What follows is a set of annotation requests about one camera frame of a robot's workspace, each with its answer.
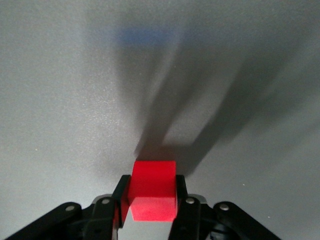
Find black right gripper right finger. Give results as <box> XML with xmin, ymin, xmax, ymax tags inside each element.
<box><xmin>167</xmin><ymin>174</ymin><xmax>283</xmax><ymax>240</ymax></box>

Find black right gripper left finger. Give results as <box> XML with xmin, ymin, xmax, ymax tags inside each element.
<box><xmin>0</xmin><ymin>174</ymin><xmax>131</xmax><ymax>240</ymax></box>

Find small red cube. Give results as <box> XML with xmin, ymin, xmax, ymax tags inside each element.
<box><xmin>127</xmin><ymin>160</ymin><xmax>179</xmax><ymax>223</ymax></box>

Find dark grey table mat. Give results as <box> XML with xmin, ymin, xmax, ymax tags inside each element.
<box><xmin>0</xmin><ymin>0</ymin><xmax>320</xmax><ymax>240</ymax></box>

